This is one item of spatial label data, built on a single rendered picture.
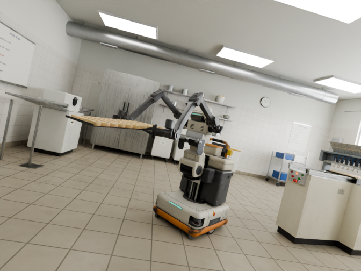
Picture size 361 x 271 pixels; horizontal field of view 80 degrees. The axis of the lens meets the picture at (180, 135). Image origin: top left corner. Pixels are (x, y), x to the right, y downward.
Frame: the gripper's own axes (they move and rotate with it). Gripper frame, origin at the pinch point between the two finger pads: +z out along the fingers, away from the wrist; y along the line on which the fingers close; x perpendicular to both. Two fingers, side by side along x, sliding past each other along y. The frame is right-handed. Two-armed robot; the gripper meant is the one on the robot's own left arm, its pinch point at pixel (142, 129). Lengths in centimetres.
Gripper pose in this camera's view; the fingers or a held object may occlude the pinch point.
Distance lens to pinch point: 151.5
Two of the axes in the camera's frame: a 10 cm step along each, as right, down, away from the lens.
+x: -0.6, -1.0, 9.9
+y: -1.8, 9.8, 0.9
